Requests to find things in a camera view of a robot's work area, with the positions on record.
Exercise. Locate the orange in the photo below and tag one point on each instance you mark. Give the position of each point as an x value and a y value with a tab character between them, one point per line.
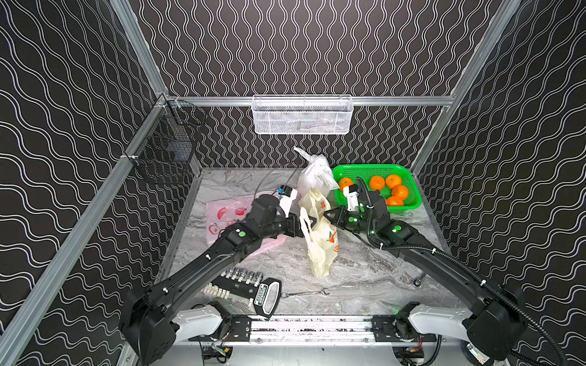
377	183
393	181
393	201
345	182
401	192

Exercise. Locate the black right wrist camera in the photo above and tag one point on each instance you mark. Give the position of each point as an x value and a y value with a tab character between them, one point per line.
351	193

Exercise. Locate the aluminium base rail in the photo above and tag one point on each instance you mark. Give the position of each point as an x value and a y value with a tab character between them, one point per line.
225	329

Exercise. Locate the black wire basket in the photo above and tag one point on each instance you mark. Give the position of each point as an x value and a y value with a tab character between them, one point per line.
167	155

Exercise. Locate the steel combination wrench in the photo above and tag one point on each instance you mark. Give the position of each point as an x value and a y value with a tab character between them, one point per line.
324	292

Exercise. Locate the yellow plastic bag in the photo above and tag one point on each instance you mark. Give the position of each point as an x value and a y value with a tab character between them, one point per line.
322	241

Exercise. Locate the white plastic bag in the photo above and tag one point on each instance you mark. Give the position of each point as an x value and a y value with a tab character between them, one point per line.
317	174

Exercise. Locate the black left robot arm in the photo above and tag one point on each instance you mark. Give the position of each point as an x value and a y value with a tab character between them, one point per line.
147	313

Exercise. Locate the aluminium corner post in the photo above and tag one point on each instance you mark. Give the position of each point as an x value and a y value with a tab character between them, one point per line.
491	37

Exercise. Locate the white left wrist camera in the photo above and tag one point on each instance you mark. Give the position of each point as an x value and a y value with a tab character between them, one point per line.
287	195

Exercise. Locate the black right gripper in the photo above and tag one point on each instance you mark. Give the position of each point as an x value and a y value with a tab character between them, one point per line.
339	216

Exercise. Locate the green plastic basket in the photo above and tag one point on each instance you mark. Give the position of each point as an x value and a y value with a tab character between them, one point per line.
367	171

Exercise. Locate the pink plastic bag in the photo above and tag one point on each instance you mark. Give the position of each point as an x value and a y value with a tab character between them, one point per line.
222	213

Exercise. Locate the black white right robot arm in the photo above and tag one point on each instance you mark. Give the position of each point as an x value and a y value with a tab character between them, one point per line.
495	317

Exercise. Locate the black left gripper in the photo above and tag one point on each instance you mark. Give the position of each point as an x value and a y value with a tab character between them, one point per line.
295	224

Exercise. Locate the socket set holder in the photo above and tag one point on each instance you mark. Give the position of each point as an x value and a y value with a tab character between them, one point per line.
263	293

